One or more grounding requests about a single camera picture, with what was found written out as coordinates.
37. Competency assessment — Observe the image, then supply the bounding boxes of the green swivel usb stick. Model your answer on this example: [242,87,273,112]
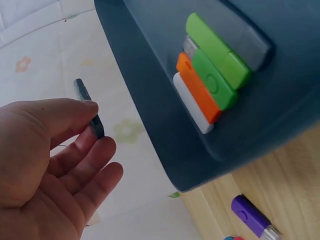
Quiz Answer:
[181,34,239,112]

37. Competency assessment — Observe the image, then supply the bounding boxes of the orange usb stick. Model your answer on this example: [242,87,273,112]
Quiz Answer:
[175,52,224,125]

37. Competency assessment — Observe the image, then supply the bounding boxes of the dark blue plastic tray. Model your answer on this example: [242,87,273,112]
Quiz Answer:
[93,0,320,193]

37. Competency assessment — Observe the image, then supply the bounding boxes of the white usb stick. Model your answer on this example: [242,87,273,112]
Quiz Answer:
[172,72,215,135]

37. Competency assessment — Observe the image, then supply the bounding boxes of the person's left hand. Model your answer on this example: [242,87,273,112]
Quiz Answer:
[0,97,125,240]

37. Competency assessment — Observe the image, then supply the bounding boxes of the dark blue usb stick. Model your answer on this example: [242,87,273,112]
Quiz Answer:
[73,78,105,139]

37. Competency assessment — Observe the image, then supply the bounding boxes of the purple swivel usb stick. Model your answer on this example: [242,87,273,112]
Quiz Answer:
[230,194,284,240]

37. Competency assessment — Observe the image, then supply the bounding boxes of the light green capped usb stick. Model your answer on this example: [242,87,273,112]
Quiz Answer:
[185,12,252,91]

